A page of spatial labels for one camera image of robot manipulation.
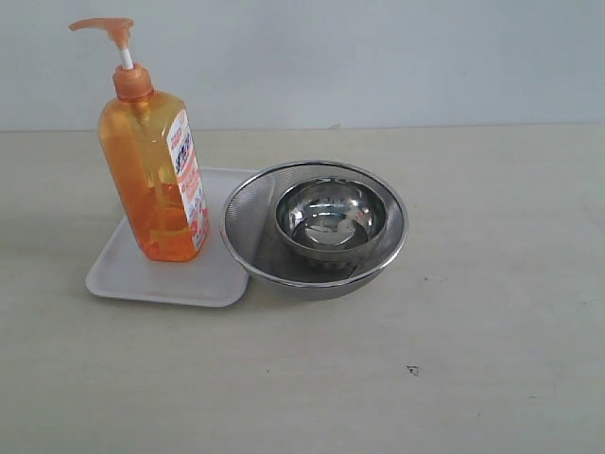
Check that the orange dish soap pump bottle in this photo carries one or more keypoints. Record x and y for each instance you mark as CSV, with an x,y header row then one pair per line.
x,y
146,137

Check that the steel mesh strainer bowl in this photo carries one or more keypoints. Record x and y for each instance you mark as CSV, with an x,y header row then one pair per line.
x,y
248,232

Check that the small stainless steel bowl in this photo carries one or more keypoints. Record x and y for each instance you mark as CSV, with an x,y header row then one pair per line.
x,y
330,222

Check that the white rectangular plastic tray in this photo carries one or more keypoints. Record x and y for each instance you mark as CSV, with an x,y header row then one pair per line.
x,y
212,279

